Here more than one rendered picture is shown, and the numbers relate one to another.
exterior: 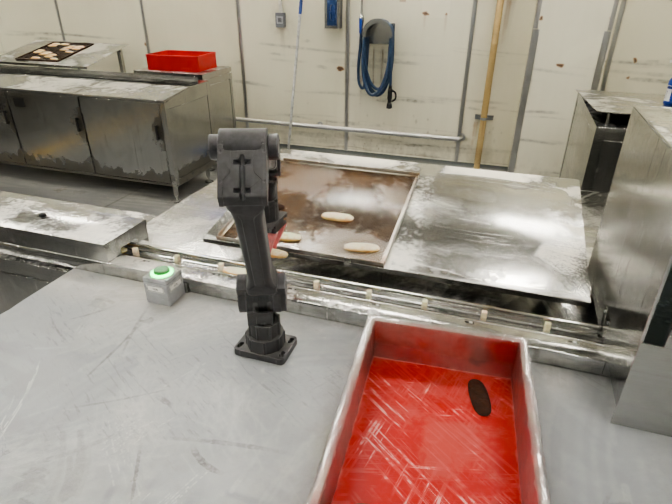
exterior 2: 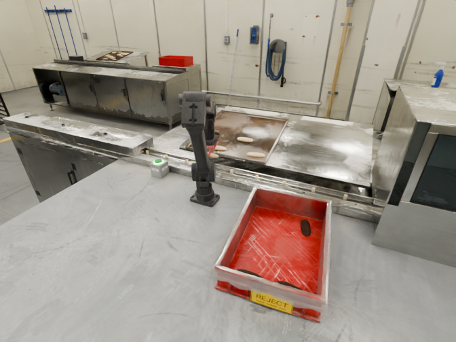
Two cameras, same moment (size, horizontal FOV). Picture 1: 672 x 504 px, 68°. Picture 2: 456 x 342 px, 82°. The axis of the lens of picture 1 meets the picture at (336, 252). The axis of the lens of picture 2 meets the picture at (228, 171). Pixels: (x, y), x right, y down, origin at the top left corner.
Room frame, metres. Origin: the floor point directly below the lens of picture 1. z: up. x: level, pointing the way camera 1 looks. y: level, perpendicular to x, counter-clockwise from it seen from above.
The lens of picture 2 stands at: (-0.10, -0.06, 1.55)
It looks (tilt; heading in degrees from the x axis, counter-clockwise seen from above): 30 degrees down; 6
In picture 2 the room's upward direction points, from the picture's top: straight up
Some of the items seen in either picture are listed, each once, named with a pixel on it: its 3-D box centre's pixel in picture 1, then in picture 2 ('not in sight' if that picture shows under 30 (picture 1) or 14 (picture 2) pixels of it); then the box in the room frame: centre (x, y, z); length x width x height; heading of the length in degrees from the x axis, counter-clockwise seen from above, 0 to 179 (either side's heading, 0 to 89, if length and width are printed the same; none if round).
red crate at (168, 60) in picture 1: (182, 60); (176, 60); (4.76, 1.39, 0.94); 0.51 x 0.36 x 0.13; 76
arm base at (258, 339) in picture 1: (265, 333); (204, 192); (0.89, 0.16, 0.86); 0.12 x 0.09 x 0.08; 72
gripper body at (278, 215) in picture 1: (267, 211); (209, 134); (1.14, 0.17, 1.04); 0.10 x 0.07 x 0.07; 162
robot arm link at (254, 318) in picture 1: (261, 299); (203, 175); (0.91, 0.16, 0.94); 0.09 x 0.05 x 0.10; 4
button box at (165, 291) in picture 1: (165, 290); (160, 170); (1.09, 0.44, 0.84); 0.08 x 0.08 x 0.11; 72
